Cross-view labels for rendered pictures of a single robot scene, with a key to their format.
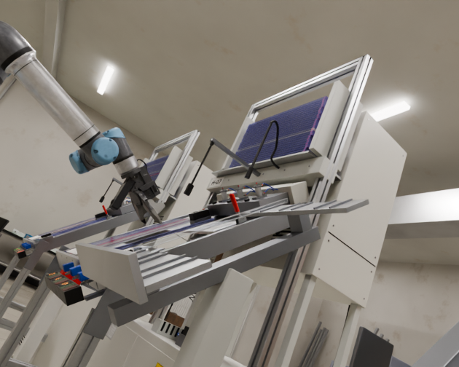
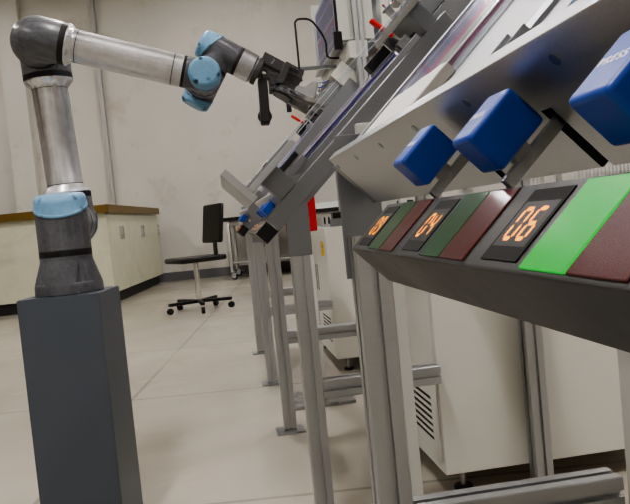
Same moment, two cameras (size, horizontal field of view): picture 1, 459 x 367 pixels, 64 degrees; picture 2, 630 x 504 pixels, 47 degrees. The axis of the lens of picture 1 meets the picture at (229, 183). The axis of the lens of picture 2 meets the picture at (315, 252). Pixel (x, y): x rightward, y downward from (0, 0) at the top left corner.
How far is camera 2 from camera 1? 0.65 m
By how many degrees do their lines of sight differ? 30
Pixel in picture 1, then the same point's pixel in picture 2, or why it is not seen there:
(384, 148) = not seen: outside the picture
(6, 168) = (176, 137)
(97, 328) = (299, 246)
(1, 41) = (39, 41)
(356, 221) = not seen: outside the picture
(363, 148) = not seen: outside the picture
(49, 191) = (250, 131)
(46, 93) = (111, 58)
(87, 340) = (298, 261)
